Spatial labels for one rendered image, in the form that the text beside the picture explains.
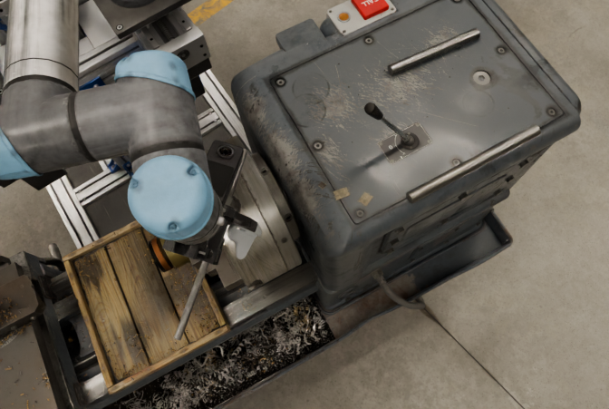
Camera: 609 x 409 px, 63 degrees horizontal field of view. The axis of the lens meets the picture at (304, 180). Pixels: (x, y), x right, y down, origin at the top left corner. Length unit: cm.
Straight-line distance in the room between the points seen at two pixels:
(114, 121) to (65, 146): 6
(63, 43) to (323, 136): 51
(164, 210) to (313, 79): 62
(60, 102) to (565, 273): 212
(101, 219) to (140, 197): 172
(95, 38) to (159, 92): 94
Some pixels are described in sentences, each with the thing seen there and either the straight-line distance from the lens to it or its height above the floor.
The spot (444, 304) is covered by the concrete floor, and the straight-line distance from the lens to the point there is 219.
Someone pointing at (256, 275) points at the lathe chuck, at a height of 113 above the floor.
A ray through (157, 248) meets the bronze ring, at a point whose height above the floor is 112.
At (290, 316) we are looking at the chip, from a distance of 158.
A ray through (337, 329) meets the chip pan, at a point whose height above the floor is 54.
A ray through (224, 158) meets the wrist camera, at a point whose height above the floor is 150.
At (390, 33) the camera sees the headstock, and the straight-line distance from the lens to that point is 110.
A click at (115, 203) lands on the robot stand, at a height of 21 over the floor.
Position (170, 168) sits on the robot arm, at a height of 170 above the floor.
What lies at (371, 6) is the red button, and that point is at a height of 127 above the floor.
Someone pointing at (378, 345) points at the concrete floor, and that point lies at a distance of 213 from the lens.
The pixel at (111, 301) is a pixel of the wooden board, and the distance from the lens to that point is 135.
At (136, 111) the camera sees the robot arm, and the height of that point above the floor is 169.
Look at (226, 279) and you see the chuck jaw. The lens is 105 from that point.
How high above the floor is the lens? 211
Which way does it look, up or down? 68 degrees down
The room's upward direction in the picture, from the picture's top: 6 degrees counter-clockwise
